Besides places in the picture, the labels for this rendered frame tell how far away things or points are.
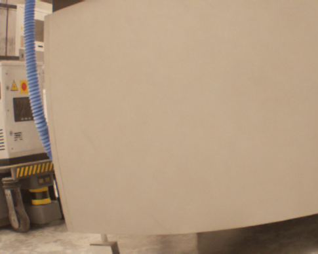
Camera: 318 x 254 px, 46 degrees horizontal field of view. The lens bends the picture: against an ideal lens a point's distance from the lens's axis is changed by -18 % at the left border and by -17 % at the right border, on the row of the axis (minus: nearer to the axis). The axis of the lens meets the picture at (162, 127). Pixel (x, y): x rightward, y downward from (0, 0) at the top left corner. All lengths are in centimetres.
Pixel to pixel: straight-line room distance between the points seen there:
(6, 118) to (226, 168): 98
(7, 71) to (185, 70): 94
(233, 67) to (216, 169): 20
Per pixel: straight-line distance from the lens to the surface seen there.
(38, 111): 102
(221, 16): 86
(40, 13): 332
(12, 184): 156
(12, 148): 160
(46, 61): 101
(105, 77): 92
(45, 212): 164
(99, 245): 102
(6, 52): 183
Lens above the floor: 36
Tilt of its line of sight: 1 degrees down
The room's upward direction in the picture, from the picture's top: 8 degrees counter-clockwise
